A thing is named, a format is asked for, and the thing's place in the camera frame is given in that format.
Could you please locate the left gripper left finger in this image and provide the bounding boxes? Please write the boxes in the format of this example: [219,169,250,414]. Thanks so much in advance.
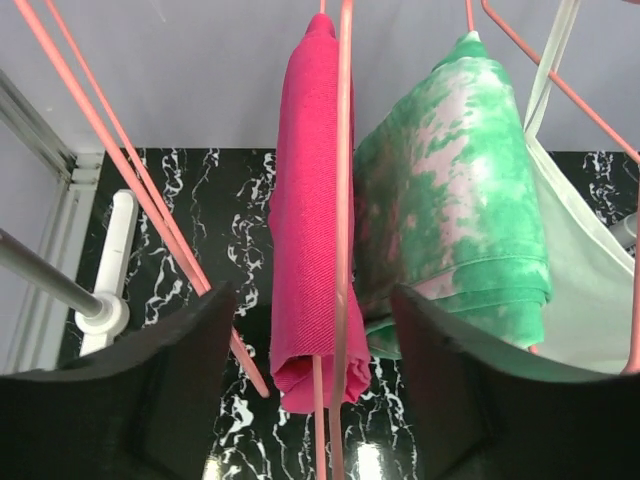
[1,283,236,479]

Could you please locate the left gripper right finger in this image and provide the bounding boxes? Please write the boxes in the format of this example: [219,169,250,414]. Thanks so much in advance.
[391,285,639,479]

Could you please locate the green white tie-dye trousers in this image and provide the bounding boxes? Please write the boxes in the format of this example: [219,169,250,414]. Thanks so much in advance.
[353,31,552,359]

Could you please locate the magenta trousers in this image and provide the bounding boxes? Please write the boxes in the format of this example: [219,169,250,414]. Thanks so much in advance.
[267,12,374,416]

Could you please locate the silver clothes rack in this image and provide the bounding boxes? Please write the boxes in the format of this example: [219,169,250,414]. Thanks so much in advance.
[0,189,640,359]

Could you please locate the white camisole top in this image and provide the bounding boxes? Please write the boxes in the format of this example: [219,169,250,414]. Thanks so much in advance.
[522,0,639,376]

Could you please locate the black marble pattern mat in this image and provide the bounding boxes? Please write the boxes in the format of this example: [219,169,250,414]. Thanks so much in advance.
[54,147,640,480]

